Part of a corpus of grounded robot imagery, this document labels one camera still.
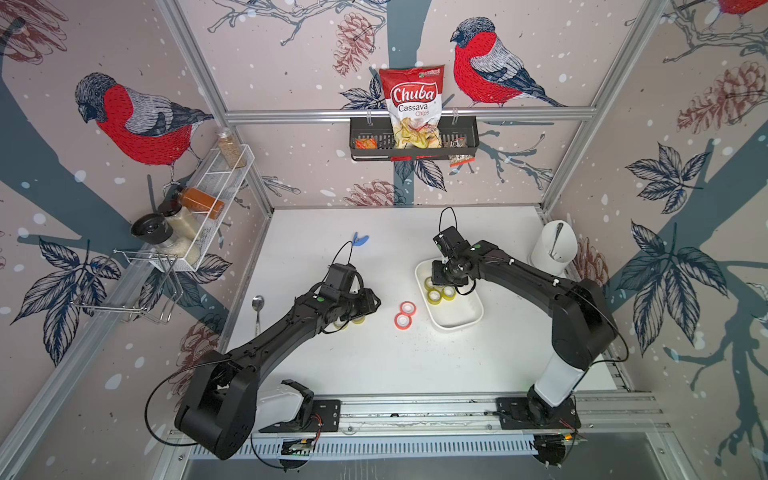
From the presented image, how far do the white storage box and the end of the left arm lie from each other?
7.4 inches

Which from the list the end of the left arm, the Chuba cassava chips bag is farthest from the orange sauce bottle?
the Chuba cassava chips bag

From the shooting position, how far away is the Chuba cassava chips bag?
0.81 meters

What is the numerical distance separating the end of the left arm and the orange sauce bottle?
1.30 feet

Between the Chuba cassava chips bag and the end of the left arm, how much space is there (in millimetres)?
461

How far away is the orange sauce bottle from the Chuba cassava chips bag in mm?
533

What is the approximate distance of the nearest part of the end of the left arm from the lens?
725 mm
